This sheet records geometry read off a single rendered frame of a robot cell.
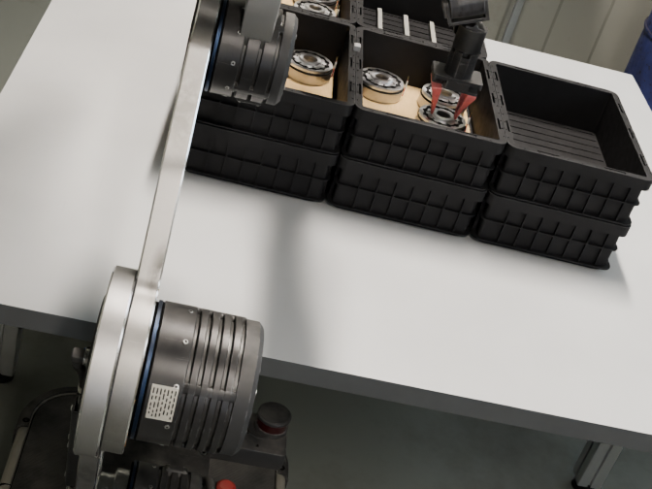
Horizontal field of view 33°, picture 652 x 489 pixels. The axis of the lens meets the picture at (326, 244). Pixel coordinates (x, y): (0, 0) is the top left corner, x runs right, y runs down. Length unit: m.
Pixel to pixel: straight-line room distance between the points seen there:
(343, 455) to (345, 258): 0.76
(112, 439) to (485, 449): 1.64
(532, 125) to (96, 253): 1.06
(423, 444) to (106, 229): 1.15
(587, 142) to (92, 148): 1.07
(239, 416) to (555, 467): 1.66
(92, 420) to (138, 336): 0.11
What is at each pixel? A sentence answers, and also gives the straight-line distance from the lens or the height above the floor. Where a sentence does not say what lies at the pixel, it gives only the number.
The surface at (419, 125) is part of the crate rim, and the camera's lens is 2.10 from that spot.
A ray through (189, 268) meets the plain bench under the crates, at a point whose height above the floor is 0.70.
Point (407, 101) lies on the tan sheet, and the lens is 2.41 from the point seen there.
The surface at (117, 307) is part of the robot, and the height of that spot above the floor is 1.00.
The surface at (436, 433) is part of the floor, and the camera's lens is 2.86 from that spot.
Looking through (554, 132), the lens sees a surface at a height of 0.83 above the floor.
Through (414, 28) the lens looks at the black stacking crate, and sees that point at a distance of 2.81.
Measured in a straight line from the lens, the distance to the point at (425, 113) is 2.32.
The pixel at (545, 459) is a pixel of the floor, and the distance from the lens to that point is 2.94.
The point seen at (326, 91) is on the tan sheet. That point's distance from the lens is 2.35.
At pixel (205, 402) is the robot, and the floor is 0.92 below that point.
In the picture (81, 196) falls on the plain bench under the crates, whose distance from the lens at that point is 2.06.
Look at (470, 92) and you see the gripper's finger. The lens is 2.26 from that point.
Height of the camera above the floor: 1.82
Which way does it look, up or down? 33 degrees down
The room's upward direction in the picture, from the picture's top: 17 degrees clockwise
